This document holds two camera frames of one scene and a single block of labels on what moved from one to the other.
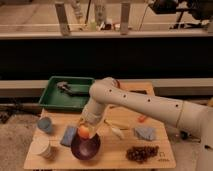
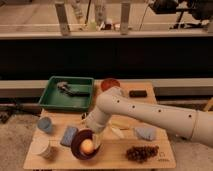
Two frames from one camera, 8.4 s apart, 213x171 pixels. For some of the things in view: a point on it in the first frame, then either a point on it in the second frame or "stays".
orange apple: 83,132 to 86,146
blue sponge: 68,135 stays
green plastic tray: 58,99 stays
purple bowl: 85,148 stays
